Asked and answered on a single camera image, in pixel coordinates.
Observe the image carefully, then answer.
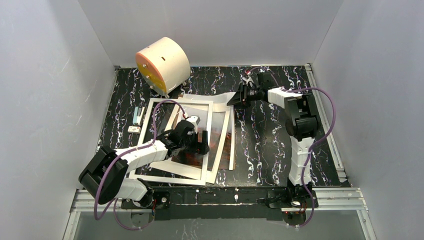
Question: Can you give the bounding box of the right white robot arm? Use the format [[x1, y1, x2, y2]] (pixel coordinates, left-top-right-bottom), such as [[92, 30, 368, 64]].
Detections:
[[226, 73, 321, 208]]

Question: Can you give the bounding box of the cylindrical beige drawer cabinet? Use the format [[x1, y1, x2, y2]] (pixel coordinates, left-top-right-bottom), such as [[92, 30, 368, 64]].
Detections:
[[135, 37, 191, 96]]

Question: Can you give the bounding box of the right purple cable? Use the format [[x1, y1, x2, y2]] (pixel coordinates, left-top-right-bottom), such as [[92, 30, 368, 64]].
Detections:
[[245, 66, 337, 229]]

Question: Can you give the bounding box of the white staple box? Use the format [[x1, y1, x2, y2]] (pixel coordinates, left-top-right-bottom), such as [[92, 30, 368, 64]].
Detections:
[[127, 125, 141, 134]]

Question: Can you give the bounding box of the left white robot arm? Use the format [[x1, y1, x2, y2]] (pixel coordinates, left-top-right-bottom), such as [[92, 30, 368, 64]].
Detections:
[[78, 118, 210, 205]]

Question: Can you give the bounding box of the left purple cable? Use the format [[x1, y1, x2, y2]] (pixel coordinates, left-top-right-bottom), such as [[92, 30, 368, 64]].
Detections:
[[93, 98, 190, 232]]

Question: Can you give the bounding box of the purple cable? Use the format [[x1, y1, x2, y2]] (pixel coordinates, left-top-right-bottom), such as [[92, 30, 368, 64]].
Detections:
[[93, 98, 190, 232], [245, 66, 337, 229]]

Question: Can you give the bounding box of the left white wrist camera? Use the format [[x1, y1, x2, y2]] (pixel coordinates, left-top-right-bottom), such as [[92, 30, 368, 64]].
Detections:
[[185, 115, 201, 128]]

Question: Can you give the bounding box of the white picture frame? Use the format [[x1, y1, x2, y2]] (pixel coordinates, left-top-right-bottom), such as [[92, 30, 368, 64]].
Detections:
[[128, 98, 215, 187]]

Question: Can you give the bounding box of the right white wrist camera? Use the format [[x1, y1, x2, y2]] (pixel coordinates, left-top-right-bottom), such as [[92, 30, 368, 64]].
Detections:
[[242, 70, 254, 88]]

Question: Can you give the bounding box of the white photo mat board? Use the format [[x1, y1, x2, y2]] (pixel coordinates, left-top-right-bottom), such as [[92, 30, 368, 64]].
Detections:
[[150, 103, 234, 184]]

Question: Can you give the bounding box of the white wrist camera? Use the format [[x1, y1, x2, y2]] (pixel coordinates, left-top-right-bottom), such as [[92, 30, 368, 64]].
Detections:
[[185, 115, 201, 128], [242, 70, 254, 88]]

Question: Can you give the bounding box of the light blue stapler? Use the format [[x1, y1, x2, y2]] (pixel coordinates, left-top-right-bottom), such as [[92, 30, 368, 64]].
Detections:
[[132, 106, 145, 126]]

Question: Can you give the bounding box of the autumn forest photo print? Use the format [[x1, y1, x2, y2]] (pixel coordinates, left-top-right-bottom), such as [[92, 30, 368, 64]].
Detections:
[[171, 92, 235, 171]]

